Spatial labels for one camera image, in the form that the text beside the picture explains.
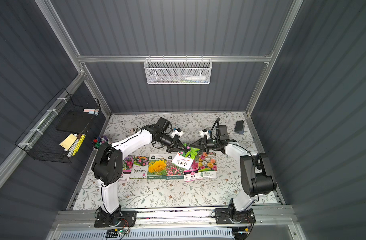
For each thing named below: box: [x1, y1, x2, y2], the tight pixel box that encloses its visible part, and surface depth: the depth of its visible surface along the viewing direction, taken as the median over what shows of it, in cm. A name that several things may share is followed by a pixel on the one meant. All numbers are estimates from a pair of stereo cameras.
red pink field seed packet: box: [166, 154, 187, 180], surface depth 91 cm
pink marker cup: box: [92, 135, 109, 150], surface depth 90 cm
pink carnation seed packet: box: [183, 159, 201, 182], surface depth 89 cm
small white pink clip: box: [131, 127, 139, 135], surface depth 110 cm
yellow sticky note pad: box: [59, 133, 78, 151], surface depth 70 cm
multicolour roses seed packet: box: [197, 151, 218, 179], surface depth 93 cm
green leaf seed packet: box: [171, 143, 200, 170], surface depth 79 cm
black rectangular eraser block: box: [234, 120, 245, 135], surface depth 110 cm
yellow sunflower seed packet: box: [147, 153, 168, 180], surface depth 93 cm
